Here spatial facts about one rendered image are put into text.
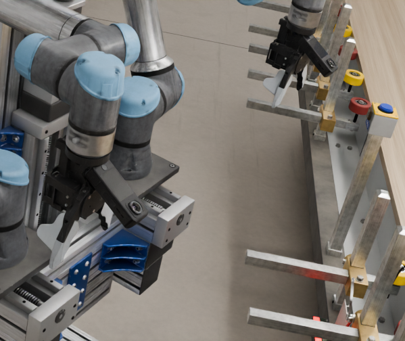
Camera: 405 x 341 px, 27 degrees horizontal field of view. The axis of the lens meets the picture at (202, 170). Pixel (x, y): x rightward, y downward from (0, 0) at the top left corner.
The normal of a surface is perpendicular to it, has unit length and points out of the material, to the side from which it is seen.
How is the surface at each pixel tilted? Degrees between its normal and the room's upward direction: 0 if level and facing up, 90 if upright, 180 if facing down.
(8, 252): 73
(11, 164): 7
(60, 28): 68
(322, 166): 0
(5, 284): 0
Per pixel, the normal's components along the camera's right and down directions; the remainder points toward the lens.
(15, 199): 0.78, 0.46
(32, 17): -0.48, -0.03
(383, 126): -0.06, 0.52
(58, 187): -0.50, 0.37
